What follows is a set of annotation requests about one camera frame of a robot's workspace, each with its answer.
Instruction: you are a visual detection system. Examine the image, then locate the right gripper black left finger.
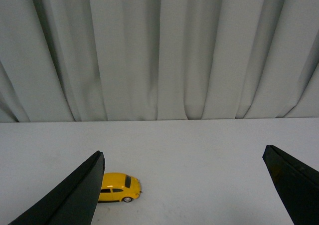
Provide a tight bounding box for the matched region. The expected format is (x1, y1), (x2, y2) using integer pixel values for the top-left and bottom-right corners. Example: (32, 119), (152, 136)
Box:
(10, 151), (105, 225)

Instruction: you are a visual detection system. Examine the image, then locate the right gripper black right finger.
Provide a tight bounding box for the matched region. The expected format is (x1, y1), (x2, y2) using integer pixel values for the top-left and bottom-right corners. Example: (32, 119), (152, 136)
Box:
(262, 145), (319, 225)

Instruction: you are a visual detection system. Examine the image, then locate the yellow beetle toy car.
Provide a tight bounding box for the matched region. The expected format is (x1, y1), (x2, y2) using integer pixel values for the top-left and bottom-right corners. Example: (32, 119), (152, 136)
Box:
(98, 173), (142, 203)

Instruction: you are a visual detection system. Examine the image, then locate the grey-white pleated curtain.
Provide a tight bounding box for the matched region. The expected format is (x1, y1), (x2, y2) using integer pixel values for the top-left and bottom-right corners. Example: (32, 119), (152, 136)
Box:
(0, 0), (319, 122)

